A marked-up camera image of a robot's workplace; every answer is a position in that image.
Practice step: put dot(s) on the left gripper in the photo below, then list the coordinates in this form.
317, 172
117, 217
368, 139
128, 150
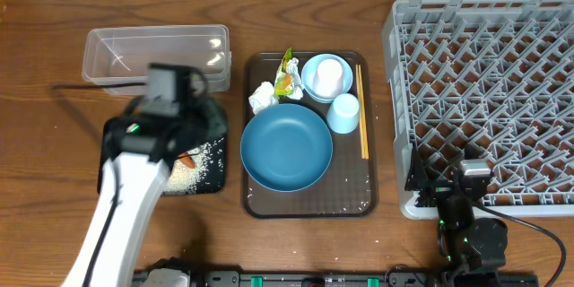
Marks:
212, 114

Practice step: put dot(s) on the pink cup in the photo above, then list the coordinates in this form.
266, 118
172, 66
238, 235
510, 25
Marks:
328, 79

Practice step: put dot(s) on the grey dishwasher rack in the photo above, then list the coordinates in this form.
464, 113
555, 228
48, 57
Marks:
495, 76

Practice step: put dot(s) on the left wooden chopstick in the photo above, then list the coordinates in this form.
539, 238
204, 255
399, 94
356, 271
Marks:
360, 112

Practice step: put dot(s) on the light blue cup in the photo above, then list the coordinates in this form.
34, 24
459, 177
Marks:
343, 114

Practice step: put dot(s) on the clear plastic bin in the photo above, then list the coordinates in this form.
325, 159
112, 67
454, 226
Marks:
122, 54

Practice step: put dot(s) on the large blue plate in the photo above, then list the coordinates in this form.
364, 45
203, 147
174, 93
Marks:
286, 148

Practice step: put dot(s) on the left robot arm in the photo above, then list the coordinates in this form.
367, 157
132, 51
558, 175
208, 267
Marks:
115, 236

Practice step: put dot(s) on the brown serving tray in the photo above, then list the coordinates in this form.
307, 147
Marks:
349, 186

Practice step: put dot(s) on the white rice pile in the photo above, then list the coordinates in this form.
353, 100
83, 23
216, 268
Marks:
207, 177

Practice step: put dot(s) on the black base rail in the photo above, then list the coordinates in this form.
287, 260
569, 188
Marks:
391, 278

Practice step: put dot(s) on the crumpled white tissue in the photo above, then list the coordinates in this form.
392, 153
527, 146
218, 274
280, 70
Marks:
262, 98

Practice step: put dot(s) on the small light blue bowl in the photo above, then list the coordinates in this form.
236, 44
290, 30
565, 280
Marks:
308, 74

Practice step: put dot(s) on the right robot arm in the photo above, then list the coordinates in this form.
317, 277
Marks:
475, 247

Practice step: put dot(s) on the black shallow tray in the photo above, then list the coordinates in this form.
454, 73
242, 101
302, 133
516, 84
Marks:
146, 156

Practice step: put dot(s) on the orange carrot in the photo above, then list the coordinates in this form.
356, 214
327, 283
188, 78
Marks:
187, 160

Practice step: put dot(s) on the green yellow snack wrapper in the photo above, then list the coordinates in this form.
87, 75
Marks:
283, 80

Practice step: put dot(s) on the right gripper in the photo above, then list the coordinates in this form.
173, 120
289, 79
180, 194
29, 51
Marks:
440, 189

